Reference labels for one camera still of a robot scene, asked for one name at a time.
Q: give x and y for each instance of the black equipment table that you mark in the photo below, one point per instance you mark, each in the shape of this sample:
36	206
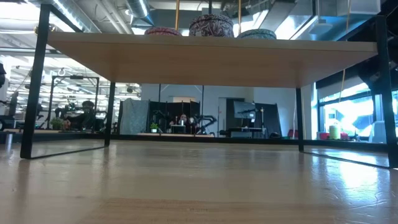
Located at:
242	133

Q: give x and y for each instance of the wooden shelf riser black legs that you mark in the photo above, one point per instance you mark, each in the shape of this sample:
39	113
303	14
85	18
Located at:
211	59

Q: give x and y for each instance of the black window frame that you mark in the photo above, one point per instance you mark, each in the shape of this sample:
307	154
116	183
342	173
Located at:
345	98

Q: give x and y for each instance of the red container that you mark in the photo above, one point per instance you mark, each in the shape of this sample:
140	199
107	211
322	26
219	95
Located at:
324	136

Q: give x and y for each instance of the green cylinder bottle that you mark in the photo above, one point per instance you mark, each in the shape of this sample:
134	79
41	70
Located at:
335	132

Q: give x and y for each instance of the small potted plant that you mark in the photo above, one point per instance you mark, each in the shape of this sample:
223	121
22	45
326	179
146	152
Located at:
57	123
154	126

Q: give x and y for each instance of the dark display screen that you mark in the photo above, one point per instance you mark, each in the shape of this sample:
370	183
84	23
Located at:
244	109

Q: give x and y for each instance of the grey panel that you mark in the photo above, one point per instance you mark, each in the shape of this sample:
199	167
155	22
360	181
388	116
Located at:
134	116

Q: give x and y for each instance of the silver ceiling duct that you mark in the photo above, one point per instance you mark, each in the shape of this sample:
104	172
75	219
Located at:
140	7
74	14

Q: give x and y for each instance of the small background wooden shelf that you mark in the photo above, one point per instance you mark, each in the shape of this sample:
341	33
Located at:
178	128

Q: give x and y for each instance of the maroon patterned round candle holder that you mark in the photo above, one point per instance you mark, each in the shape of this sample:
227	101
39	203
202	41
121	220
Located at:
211	25

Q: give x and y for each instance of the person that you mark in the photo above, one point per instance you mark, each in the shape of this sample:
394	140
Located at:
183	119
85	115

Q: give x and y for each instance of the teal patterned round candle holder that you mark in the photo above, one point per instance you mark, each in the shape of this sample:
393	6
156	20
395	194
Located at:
257	34

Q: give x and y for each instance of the black background rig frame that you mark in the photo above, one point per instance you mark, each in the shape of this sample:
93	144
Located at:
74	76
182	93

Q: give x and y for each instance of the black curtain partition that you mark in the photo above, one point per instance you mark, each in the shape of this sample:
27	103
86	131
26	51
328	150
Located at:
270	118
168	112

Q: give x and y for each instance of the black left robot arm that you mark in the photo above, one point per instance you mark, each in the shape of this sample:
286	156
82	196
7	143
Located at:
2	76

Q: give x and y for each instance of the black background robot arm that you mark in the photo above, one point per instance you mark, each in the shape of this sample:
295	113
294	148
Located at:
206	123

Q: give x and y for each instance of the gold candlestick holder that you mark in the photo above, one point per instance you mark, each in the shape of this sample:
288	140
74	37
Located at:
177	14
239	12

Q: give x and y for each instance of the pink patterned round candle holder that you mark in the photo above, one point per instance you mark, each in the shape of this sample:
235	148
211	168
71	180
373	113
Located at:
162	31

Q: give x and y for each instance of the grey office chair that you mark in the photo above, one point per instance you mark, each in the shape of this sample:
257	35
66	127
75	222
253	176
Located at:
378	132

